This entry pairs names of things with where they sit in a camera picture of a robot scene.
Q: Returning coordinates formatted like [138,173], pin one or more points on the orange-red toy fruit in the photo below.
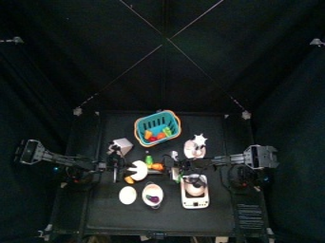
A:
[161,136]

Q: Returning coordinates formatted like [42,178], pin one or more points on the white toy kitchen appliance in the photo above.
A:
[194,202]

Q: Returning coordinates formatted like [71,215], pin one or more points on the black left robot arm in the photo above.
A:
[51,155]

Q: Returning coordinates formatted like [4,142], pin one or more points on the small orange toy piece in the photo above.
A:
[129,180]

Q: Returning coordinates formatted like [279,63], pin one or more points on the white spiky toy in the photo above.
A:
[200,139]

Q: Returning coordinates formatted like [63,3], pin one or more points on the pinkish round bowl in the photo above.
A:
[196,189]

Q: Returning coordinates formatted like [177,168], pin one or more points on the grey frame clamp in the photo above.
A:
[316,41]
[17,40]

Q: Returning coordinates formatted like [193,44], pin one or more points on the orange toy carrot green top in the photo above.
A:
[157,166]

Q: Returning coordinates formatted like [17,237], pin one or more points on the cream round bowl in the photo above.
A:
[128,195]

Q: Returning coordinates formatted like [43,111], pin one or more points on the teal basket orange rim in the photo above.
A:
[146,124]

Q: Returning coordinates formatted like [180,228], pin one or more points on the red toy tomato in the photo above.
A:
[153,139]

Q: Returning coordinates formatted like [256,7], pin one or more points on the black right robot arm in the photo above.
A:
[237,159]

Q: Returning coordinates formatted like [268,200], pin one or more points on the green toy vegetable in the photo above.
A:
[168,131]

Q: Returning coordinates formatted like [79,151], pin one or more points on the small pot white inside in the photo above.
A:
[153,191]

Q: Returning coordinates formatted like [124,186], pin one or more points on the purple toy eggplant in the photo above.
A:
[153,199]

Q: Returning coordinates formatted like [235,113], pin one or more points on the grey frame corner bracket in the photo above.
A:
[78,111]
[247,115]

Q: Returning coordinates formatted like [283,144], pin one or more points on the orange toy vegetable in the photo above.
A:
[148,134]

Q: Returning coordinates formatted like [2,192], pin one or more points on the white round toy plate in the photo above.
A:
[141,171]

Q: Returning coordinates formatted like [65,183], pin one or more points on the cream and green toy piece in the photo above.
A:
[176,175]

